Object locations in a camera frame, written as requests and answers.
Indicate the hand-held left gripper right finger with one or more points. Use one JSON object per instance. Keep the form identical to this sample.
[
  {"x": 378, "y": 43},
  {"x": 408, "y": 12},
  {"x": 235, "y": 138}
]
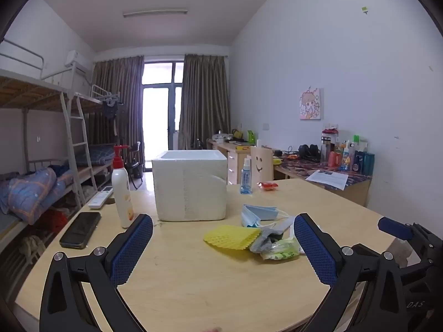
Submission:
[{"x": 315, "y": 249}]

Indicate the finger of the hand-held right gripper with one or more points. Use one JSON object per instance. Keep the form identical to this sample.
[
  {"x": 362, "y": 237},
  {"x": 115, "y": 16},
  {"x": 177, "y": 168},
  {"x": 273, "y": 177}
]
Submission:
[{"x": 394, "y": 227}]

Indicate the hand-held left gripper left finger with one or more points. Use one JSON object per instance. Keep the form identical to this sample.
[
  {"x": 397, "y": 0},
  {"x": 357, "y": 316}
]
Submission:
[{"x": 133, "y": 249}]

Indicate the grey sock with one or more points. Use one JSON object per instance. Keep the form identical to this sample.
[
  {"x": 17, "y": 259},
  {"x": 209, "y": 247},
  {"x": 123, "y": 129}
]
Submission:
[{"x": 261, "y": 245}]

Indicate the blue face mask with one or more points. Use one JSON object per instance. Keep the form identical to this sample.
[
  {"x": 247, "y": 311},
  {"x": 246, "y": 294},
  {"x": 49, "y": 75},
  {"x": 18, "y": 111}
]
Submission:
[{"x": 259, "y": 212}]

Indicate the white foam box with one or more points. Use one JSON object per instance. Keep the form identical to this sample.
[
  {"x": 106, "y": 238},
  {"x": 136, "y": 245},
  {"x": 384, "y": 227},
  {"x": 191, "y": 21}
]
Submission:
[{"x": 188, "y": 186}]

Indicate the yellow foam fruit net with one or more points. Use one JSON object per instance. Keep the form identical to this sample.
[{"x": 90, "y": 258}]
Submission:
[{"x": 228, "y": 237}]

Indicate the white folded face mask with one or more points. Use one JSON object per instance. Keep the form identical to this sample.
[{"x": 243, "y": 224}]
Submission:
[{"x": 285, "y": 224}]

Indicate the brown round object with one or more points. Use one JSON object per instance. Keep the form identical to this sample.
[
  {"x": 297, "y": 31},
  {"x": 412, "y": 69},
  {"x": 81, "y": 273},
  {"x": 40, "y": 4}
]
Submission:
[{"x": 110, "y": 201}]

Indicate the white lotion pump bottle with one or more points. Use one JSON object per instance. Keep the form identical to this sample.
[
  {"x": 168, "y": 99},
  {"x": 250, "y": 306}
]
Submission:
[{"x": 121, "y": 193}]

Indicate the black smartphone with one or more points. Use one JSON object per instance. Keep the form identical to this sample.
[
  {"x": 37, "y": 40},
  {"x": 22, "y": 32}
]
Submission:
[{"x": 79, "y": 230}]

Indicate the white remote control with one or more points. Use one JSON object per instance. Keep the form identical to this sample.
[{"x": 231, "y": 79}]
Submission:
[{"x": 100, "y": 197}]

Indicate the printed paper sheet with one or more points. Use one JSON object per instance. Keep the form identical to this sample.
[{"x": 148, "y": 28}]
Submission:
[{"x": 327, "y": 178}]

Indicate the red snack packet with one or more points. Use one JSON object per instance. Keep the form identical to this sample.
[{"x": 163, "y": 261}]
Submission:
[{"x": 268, "y": 186}]

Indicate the black folding chair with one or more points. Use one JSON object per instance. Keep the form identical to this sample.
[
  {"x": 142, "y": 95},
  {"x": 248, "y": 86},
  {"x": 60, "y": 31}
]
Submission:
[{"x": 135, "y": 169}]

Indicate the desk with patterned cover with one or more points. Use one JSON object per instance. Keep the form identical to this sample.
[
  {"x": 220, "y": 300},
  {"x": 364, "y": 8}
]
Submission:
[{"x": 301, "y": 167}]

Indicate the group of toiletry bottles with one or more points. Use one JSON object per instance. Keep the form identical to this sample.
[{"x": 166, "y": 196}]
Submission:
[{"x": 346, "y": 159}]

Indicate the red cloth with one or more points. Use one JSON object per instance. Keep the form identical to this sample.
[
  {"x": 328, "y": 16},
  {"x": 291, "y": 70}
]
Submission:
[{"x": 52, "y": 221}]

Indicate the black headphones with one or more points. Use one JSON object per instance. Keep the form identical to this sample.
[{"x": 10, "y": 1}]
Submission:
[{"x": 308, "y": 152}]

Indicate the blue spray bottle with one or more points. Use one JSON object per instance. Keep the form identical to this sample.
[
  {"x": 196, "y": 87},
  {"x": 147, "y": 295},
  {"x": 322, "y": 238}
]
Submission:
[{"x": 246, "y": 179}]

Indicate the wooden smiley face chair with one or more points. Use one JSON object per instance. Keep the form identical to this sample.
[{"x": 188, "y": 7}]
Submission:
[{"x": 261, "y": 166}]

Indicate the folded dark blue plaid quilt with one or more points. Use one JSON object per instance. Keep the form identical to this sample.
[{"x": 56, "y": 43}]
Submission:
[{"x": 98, "y": 155}]

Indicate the beige cloth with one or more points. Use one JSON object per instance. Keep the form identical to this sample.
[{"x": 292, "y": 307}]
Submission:
[{"x": 31, "y": 247}]

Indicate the blue orange checked quilt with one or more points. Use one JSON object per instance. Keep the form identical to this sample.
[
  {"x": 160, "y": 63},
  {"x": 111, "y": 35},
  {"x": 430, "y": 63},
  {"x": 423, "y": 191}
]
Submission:
[{"x": 31, "y": 193}]

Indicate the light wood desk with drawers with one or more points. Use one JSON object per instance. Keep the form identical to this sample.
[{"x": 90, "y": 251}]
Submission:
[{"x": 233, "y": 166}]

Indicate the yellow flat box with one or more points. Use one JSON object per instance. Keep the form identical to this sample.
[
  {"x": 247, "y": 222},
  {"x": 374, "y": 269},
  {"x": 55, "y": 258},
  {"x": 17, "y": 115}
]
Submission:
[{"x": 243, "y": 148}]

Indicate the green packet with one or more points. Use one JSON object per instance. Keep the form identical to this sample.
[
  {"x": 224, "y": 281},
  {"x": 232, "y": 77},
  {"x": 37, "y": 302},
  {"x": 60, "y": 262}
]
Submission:
[{"x": 250, "y": 137}]

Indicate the glass balcony door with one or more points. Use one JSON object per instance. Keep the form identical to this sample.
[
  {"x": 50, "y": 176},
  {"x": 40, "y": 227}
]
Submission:
[{"x": 155, "y": 117}]

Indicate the brown curtain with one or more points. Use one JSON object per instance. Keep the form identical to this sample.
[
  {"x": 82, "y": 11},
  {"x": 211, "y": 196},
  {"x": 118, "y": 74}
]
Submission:
[
  {"x": 117, "y": 110},
  {"x": 204, "y": 100}
]

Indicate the dark hanging clothes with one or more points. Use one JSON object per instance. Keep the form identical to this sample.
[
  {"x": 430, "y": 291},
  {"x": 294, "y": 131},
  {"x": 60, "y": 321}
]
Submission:
[{"x": 110, "y": 109}]

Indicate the metal bunk bed with ladder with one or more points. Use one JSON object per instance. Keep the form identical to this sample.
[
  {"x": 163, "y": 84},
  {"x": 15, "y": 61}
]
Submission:
[{"x": 34, "y": 88}]

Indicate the white air conditioner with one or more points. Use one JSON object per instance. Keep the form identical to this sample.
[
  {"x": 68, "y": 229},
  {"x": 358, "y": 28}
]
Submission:
[{"x": 76, "y": 60}]

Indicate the ceiling tube light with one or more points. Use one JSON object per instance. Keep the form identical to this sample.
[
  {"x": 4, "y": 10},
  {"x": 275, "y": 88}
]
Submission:
[{"x": 155, "y": 12}]

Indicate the white wall power socket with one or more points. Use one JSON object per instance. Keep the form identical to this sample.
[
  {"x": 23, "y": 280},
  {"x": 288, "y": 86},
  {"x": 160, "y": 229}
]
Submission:
[{"x": 331, "y": 126}]

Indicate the pink cartoon wall picture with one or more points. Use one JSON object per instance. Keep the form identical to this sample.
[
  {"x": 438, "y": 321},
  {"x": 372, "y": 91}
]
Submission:
[{"x": 309, "y": 104}]

